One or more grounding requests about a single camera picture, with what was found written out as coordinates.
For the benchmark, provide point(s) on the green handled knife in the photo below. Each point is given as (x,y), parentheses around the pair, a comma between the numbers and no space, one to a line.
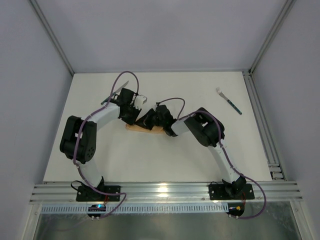
(114,93)

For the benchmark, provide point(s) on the right controller board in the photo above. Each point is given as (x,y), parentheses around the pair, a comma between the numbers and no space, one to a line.
(235,210)

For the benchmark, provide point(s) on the controller board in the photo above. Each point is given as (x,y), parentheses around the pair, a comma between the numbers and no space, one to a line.
(96,211)
(235,210)

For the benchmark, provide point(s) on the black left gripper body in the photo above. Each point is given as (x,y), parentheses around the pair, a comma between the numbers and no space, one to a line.
(116,97)

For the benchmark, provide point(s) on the aluminium frame rail right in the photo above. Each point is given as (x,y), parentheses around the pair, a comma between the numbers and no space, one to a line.
(273,158)

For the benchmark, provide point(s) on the left controller board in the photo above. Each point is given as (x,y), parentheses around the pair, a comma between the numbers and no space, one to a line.
(96,211)

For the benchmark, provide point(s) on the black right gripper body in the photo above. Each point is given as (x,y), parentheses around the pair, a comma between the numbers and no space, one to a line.
(152,118)

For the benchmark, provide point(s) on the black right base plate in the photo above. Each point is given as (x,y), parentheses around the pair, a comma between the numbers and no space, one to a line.
(217,191)

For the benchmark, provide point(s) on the aluminium post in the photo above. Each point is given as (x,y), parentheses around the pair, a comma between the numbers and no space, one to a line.
(272,33)
(51,35)

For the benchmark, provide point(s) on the front aluminium rail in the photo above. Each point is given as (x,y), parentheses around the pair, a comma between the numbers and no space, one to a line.
(166,192)

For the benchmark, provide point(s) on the slotted cable duct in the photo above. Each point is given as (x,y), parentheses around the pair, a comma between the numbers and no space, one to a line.
(136,208)

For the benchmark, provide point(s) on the left rear aluminium post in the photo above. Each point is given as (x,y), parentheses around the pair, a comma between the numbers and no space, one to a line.
(51,35)

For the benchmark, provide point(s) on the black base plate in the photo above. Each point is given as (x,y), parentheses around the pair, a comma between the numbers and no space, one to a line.
(86,194)
(217,191)

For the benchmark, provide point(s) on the green handled fork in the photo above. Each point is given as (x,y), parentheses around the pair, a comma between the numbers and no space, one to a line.
(221,94)

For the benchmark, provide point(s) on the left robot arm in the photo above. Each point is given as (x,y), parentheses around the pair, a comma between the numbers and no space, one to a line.
(79,138)

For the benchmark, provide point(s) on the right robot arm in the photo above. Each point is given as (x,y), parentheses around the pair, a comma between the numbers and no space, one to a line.
(208,131)

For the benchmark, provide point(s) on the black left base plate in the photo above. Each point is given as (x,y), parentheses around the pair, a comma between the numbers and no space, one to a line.
(86,194)

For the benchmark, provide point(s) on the right rear aluminium post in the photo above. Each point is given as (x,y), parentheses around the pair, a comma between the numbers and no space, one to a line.
(272,33)

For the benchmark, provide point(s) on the beige cloth napkin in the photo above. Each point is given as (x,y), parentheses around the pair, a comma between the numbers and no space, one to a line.
(136,128)

